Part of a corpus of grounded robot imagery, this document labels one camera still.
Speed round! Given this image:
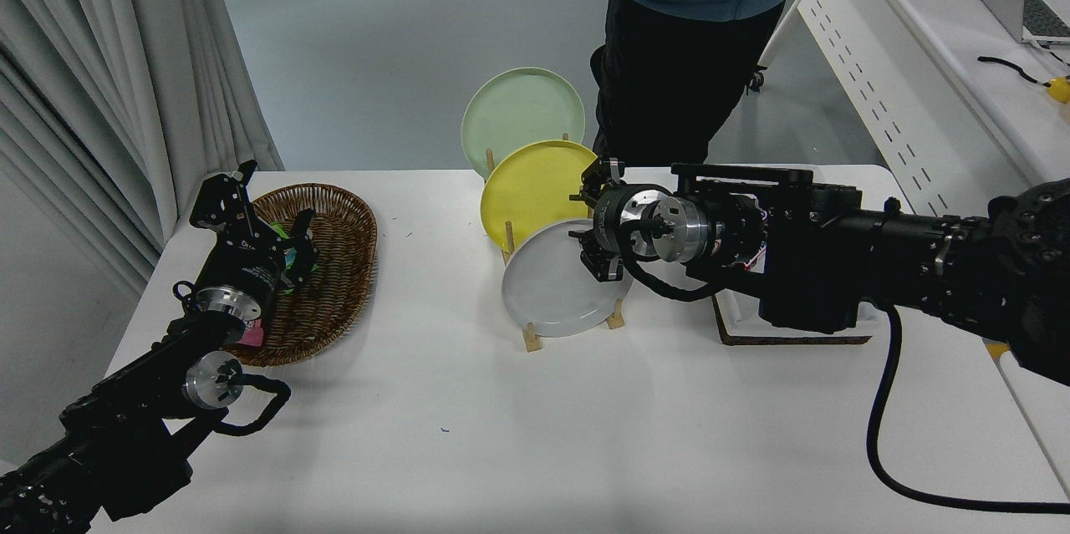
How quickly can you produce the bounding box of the pale green round plate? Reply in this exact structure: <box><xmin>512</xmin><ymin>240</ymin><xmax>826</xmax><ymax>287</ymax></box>
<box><xmin>461</xmin><ymin>67</ymin><xmax>587</xmax><ymax>181</ymax></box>

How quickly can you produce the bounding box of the person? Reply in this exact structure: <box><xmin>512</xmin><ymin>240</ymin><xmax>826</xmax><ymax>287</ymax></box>
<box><xmin>589</xmin><ymin>0</ymin><xmax>837</xmax><ymax>169</ymax></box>

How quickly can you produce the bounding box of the green snack packet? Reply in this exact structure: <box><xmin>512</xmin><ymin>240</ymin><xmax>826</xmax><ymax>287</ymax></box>
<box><xmin>255</xmin><ymin>216</ymin><xmax>323</xmax><ymax>294</ymax></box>

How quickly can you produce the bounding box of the wooden plate rack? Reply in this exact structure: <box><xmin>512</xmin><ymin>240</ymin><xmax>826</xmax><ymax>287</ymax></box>
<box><xmin>485</xmin><ymin>133</ymin><xmax>626</xmax><ymax>353</ymax></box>

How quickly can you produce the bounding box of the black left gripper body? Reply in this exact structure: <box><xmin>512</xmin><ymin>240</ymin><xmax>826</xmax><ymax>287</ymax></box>
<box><xmin>197</xmin><ymin>237</ymin><xmax>289</xmax><ymax>316</ymax></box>

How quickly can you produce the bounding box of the white side table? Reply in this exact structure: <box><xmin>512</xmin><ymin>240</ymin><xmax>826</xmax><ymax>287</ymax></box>
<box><xmin>999</xmin><ymin>350</ymin><xmax>1070</xmax><ymax>501</ymax></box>

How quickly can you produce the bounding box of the white lined tray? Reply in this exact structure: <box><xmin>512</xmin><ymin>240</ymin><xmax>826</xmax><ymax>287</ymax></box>
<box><xmin>690</xmin><ymin>164</ymin><xmax>879</xmax><ymax>346</ymax></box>

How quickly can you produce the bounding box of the yellow round plate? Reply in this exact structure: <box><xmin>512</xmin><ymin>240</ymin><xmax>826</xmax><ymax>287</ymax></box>
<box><xmin>481</xmin><ymin>140</ymin><xmax>601</xmax><ymax>252</ymax></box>

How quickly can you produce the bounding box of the white desk with perforated panel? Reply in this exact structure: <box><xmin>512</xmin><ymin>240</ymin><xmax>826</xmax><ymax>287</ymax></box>
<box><xmin>748</xmin><ymin>0</ymin><xmax>1070</xmax><ymax>219</ymax></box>

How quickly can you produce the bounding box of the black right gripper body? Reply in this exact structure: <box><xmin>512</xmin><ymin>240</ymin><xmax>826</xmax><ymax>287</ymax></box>
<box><xmin>592</xmin><ymin>186</ymin><xmax>645</xmax><ymax>261</ymax></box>

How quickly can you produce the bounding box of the grey round plate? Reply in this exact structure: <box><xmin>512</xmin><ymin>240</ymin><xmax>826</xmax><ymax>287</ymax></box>
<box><xmin>502</xmin><ymin>219</ymin><xmax>634</xmax><ymax>338</ymax></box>

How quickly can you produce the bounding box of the brown wicker basket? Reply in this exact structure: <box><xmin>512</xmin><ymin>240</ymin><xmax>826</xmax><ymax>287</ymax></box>
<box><xmin>226</xmin><ymin>183</ymin><xmax>379</xmax><ymax>368</ymax></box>

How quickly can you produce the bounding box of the black cable on desk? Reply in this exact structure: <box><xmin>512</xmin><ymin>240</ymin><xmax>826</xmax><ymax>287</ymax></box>
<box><xmin>978</xmin><ymin>56</ymin><xmax>1047</xmax><ymax>89</ymax></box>

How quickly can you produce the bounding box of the grey curtain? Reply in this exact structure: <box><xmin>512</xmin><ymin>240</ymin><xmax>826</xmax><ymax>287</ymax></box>
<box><xmin>0</xmin><ymin>0</ymin><xmax>285</xmax><ymax>297</ymax></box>

